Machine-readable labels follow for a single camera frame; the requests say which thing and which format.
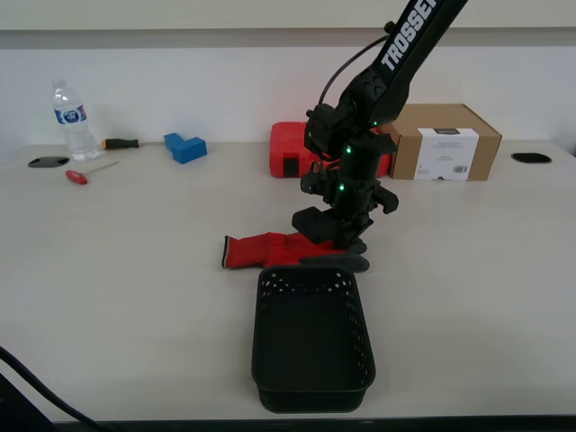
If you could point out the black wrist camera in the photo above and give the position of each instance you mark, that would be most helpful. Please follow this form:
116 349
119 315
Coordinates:
312 183

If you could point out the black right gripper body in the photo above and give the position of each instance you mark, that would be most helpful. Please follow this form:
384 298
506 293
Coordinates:
355 198

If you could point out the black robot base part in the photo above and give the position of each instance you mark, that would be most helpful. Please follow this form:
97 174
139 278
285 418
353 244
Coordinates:
18 409

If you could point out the red plastic tool case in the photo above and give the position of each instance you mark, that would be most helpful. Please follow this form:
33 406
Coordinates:
288 144

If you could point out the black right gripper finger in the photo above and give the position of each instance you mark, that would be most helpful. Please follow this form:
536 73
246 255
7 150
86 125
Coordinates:
315 224
358 237

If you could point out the clear plastic water bottle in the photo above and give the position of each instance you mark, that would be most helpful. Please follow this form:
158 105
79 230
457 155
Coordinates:
76 130

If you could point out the brown cardboard box white label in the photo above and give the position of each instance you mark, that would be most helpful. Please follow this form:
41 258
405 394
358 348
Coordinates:
477 130

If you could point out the black perforated plastic basket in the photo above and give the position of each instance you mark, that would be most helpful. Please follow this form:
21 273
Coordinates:
310 342

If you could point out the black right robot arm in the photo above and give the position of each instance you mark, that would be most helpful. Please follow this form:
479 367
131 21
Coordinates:
405 54

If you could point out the blue L-shaped block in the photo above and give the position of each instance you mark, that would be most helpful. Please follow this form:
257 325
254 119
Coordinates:
184 147

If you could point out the red and grey work glove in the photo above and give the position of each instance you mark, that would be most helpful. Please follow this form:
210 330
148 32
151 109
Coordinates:
252 254

